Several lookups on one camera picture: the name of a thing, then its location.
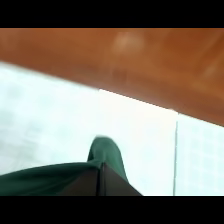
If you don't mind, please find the dark green T-shirt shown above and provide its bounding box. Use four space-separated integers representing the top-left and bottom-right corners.
0 135 130 197

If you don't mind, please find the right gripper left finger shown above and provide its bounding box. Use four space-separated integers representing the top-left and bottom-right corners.
57 165 102 197

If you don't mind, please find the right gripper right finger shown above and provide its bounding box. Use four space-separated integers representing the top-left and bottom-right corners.
100 162 143 197

